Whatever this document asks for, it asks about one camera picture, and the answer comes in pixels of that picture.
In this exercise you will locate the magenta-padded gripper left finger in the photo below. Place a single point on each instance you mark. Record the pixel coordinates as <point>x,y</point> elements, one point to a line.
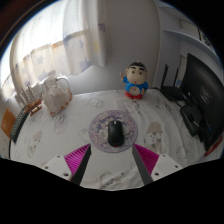
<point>59,165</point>

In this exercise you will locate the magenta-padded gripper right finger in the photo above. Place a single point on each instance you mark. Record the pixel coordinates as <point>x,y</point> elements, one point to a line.
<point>164,164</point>

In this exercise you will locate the black computer mouse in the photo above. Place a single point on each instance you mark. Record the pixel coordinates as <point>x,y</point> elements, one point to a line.
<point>115,133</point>

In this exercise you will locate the white printed tablecloth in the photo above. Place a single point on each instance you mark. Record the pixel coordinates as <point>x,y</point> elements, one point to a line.
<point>63,133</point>

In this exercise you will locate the small black box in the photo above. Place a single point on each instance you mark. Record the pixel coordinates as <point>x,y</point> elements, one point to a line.
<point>191,118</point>

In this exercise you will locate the black keyboard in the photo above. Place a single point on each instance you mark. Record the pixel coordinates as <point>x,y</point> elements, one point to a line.
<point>19,125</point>

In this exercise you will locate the brown wooden chair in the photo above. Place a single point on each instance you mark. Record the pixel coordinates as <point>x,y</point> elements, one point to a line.
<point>7,123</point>

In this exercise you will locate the large white conch shell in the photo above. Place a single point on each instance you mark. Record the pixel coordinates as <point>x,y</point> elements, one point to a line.
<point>56,96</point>

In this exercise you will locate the black router with antennas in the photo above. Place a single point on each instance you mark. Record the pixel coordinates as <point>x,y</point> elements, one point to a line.
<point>171,92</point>

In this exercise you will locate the black monitor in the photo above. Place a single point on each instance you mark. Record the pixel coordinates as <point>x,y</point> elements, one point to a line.
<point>208,96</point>

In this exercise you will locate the cartoon boy figurine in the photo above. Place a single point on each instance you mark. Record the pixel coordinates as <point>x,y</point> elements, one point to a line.
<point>136,78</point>

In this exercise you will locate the white star-print curtain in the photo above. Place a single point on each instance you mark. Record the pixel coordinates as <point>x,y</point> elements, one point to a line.
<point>50,43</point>

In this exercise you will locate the white wall shelf unit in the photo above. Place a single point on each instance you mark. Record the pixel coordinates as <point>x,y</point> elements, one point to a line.
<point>186,36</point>

